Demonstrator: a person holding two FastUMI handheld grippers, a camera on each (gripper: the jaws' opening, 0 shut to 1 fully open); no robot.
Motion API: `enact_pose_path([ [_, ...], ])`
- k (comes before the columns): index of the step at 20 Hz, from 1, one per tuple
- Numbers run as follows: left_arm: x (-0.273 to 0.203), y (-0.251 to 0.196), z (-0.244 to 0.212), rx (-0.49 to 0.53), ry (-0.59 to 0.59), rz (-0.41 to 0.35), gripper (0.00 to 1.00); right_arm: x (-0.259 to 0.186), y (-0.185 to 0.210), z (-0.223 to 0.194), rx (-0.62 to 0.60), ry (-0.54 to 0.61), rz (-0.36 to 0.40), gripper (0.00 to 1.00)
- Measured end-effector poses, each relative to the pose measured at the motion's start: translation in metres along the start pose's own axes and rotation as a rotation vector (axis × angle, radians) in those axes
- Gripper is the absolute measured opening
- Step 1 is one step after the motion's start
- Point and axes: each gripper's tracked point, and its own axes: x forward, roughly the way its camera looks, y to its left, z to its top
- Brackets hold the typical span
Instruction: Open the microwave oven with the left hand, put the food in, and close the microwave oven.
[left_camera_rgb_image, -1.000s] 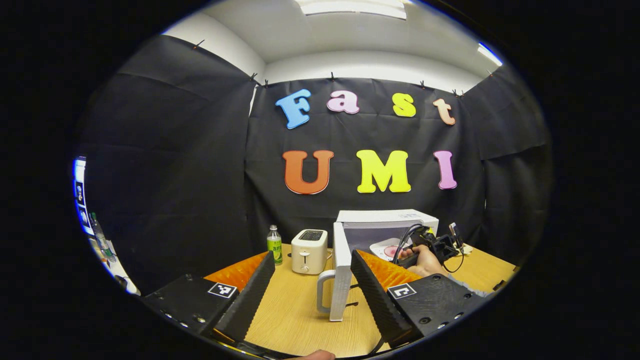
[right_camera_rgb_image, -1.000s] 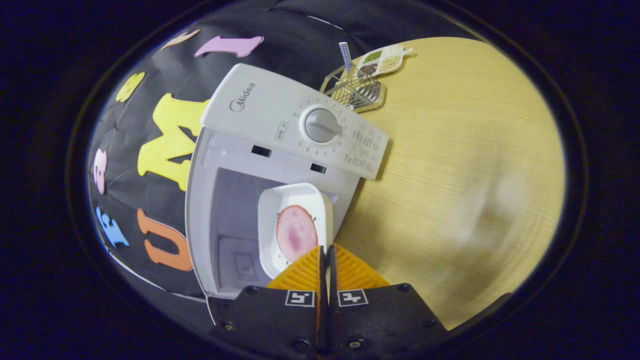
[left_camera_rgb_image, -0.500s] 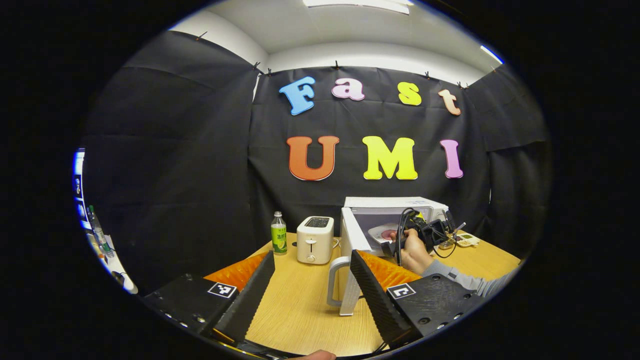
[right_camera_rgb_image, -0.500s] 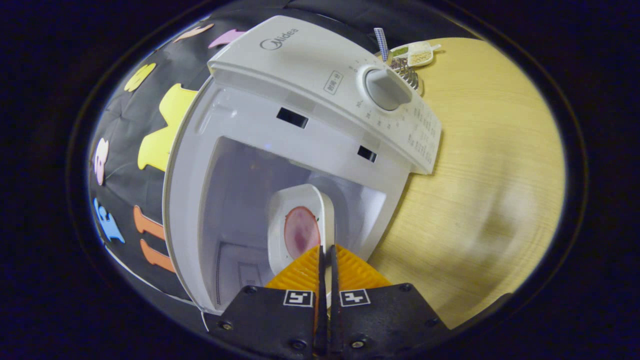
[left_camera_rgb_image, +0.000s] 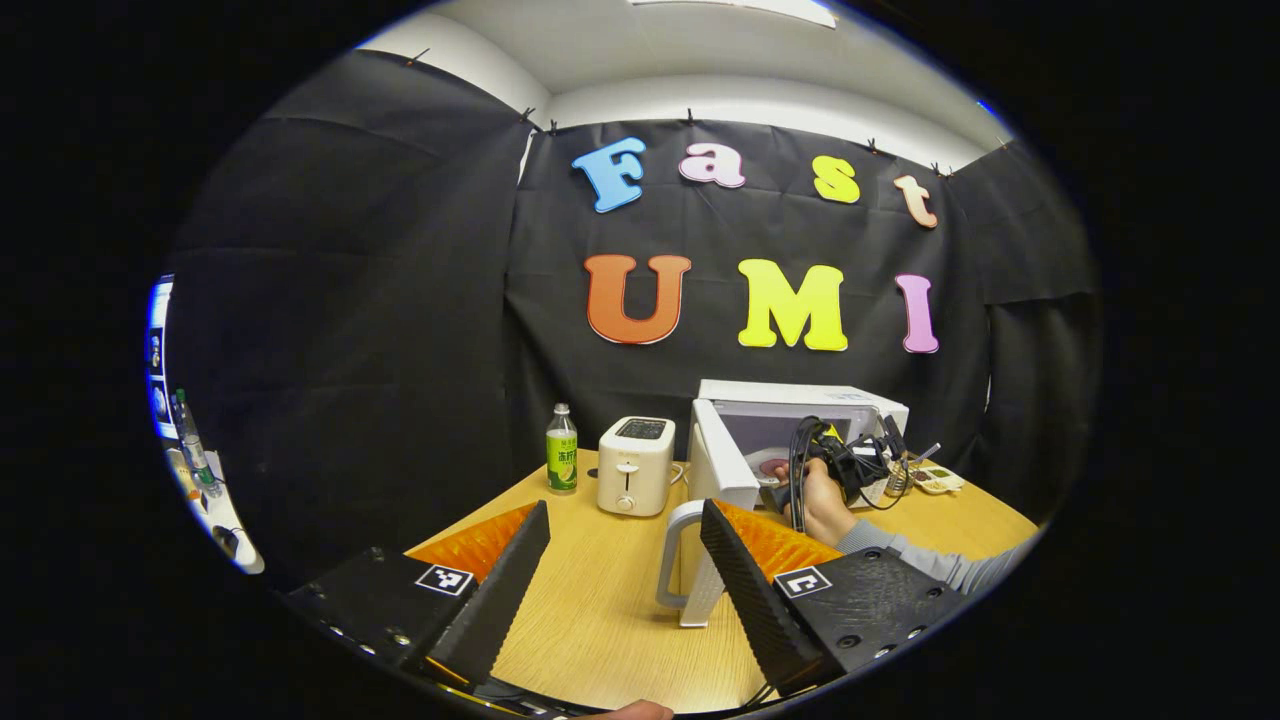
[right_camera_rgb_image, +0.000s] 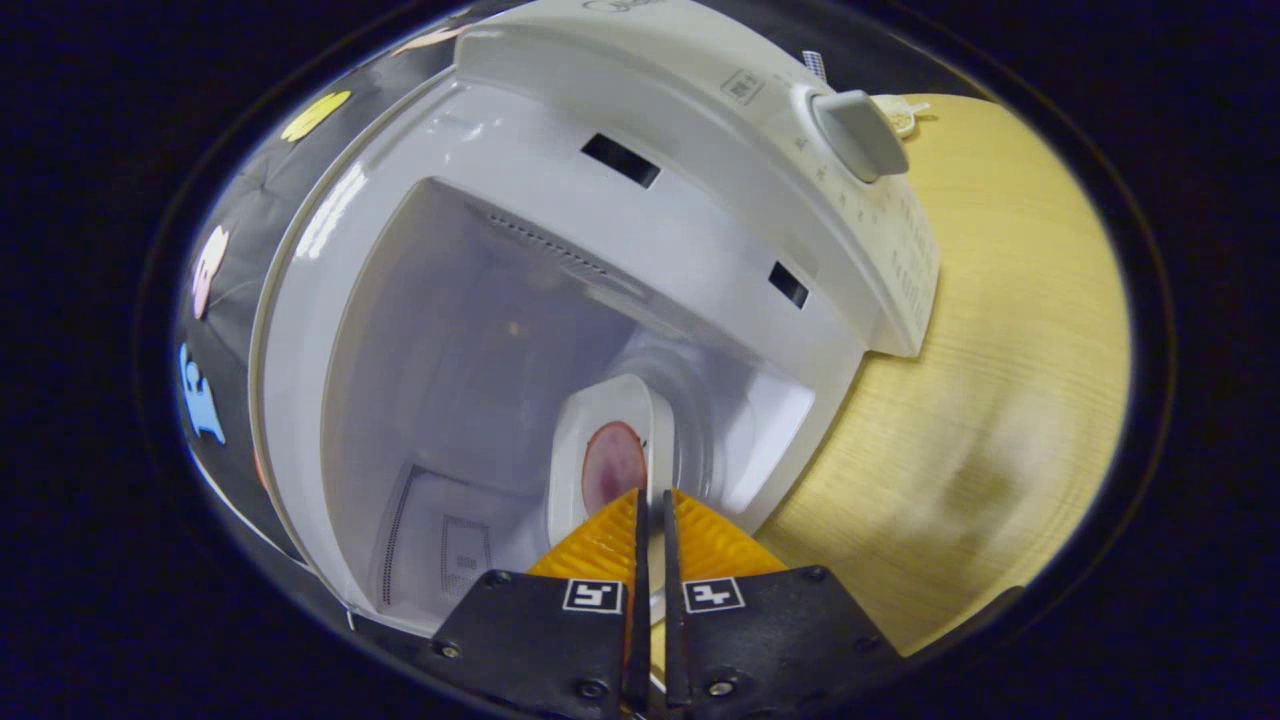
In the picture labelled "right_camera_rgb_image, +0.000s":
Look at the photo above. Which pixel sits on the white microwave oven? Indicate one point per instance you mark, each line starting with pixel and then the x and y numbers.
pixel 700 230

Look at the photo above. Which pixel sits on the white divided condiment dish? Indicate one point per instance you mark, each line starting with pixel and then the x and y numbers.
pixel 900 118

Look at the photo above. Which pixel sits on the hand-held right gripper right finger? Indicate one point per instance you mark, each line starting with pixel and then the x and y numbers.
pixel 671 610

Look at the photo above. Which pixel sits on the pink meat slice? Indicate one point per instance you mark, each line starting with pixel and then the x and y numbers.
pixel 612 465

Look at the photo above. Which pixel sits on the white square plate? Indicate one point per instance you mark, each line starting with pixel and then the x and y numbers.
pixel 620 400

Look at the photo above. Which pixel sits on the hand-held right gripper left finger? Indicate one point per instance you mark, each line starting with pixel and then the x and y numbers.
pixel 641 600

